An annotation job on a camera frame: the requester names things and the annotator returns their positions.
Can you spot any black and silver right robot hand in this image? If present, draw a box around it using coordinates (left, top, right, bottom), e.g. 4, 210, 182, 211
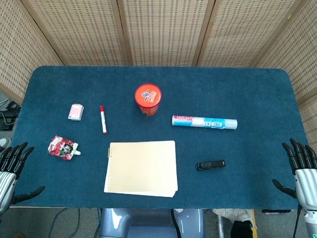
272, 138, 317, 210

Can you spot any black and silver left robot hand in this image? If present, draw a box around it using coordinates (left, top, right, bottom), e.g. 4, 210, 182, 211
0, 142, 46, 215

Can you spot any black stapler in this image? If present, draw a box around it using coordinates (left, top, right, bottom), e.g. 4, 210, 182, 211
195, 160, 226, 172

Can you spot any red fruit drink pouch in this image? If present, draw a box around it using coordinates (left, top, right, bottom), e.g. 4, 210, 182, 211
47, 135, 82, 161

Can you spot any white sneaker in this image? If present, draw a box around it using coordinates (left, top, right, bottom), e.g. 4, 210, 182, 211
211, 208, 254, 224

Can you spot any pink playing card box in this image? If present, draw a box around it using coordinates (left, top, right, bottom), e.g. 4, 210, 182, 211
67, 103, 85, 121

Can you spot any red marker pen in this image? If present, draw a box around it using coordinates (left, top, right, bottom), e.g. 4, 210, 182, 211
99, 105, 108, 135

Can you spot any plastic wrap roll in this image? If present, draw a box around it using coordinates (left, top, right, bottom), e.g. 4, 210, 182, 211
171, 115, 238, 130

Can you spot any woven bamboo screen panel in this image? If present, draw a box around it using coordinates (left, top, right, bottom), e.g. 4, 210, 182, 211
194, 0, 304, 67
0, 0, 64, 106
116, 0, 216, 66
252, 0, 317, 152
21, 0, 131, 66

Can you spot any grey robot torso base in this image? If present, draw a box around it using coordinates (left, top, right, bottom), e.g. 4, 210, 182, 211
99, 208, 207, 238

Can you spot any red cylindrical can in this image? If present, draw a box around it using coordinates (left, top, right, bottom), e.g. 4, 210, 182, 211
134, 83, 163, 117

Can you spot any dark blue table mat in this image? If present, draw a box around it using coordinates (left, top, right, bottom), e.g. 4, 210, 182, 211
9, 65, 310, 211

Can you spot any black cable by right arm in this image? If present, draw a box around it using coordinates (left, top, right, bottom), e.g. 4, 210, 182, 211
292, 205, 302, 238

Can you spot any thin cable on floor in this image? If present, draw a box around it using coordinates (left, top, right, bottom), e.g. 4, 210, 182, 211
47, 207, 81, 238

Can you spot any power strip with cables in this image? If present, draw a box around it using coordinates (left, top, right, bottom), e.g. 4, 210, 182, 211
0, 98, 21, 131

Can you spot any black cable on robot base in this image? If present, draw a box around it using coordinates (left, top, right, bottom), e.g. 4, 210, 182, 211
170, 209, 183, 238

